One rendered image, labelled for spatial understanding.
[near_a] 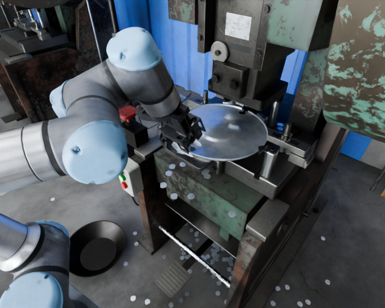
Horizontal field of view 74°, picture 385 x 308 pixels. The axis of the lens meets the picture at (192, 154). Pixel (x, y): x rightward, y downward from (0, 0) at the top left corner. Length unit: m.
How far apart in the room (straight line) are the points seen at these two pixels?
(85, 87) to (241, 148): 0.45
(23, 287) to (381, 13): 0.72
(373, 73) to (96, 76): 0.36
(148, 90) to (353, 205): 1.57
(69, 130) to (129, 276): 1.11
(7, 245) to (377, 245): 1.60
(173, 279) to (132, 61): 0.94
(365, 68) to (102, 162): 0.30
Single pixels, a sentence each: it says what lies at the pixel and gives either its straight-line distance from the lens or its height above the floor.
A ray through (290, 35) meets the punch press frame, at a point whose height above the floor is 1.08.
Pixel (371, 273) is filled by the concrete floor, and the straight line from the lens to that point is 1.61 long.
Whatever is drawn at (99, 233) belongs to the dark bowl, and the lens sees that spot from 1.52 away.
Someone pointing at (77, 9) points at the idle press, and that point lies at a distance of 2.16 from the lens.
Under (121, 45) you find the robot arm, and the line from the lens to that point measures 0.43.
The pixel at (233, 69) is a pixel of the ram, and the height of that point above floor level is 0.97.
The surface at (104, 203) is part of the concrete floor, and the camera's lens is 1.66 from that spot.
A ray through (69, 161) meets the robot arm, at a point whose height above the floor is 1.04.
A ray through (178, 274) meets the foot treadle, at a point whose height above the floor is 0.16.
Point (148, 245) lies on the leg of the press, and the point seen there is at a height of 0.03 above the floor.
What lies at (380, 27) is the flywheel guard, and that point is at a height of 1.18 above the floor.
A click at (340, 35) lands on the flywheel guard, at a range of 0.30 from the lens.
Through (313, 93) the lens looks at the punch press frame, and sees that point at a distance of 0.95.
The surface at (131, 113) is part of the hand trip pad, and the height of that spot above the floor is 0.76.
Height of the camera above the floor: 1.24
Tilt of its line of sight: 41 degrees down
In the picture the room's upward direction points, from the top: straight up
